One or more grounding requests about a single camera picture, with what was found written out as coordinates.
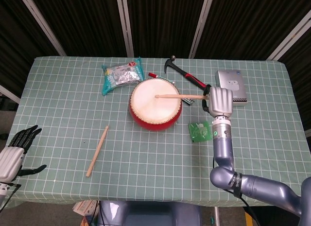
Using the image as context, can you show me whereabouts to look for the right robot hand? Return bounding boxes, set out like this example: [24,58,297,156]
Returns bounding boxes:
[202,84,234,117]

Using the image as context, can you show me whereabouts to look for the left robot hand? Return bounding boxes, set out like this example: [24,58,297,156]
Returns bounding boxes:
[0,125,47,183]

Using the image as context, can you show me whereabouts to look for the wooden drumstick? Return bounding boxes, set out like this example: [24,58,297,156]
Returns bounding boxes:
[86,125,109,177]
[155,94,209,100]

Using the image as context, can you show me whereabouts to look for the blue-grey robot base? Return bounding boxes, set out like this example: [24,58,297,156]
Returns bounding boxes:
[97,200,202,226]

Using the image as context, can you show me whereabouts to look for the red drum with white skin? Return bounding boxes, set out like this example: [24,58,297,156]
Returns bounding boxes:
[128,78,183,132]

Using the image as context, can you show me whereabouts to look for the green grid cutting mat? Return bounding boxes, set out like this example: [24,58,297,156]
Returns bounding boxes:
[1,56,311,210]

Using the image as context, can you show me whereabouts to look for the silver earbuds box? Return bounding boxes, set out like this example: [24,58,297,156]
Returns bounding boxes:
[214,70,249,108]

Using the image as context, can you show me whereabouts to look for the green sachet packet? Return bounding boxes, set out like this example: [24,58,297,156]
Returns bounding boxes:
[188,121,214,144]

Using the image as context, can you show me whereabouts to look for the black and red claw hammer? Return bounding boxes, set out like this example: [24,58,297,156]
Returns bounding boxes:
[164,55,212,92]

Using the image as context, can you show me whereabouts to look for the cardboard box with print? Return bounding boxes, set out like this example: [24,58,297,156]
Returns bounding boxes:
[72,200,100,226]

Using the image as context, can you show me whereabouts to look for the teal snack package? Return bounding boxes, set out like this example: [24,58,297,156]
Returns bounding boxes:
[101,56,145,96]

